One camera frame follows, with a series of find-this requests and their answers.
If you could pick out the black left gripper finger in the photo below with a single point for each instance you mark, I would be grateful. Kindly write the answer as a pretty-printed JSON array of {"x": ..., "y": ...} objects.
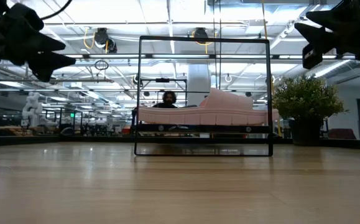
[
  {"x": 46, "y": 67},
  {"x": 39, "y": 43}
]

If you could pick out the dark red chair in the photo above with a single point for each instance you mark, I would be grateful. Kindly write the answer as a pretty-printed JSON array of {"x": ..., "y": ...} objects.
[{"x": 341, "y": 133}]

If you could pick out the pink slide sandal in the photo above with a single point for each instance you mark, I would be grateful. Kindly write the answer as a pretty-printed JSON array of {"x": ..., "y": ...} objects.
[{"x": 198, "y": 116}]

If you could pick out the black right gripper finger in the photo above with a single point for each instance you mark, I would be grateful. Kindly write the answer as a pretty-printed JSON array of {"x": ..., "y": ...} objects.
[
  {"x": 329, "y": 18},
  {"x": 319, "y": 39}
]

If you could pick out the green potted plant black pot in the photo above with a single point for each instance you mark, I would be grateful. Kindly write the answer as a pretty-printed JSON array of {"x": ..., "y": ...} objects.
[{"x": 307, "y": 99}]

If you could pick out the green exit sign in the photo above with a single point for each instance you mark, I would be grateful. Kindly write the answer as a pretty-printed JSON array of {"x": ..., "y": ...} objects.
[{"x": 72, "y": 115}]

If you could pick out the wooden shelf black metal frame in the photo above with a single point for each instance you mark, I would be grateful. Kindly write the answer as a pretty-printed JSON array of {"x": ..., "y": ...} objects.
[{"x": 203, "y": 128}]

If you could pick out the person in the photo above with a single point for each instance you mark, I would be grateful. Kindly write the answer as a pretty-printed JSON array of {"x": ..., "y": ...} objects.
[{"x": 168, "y": 98}]

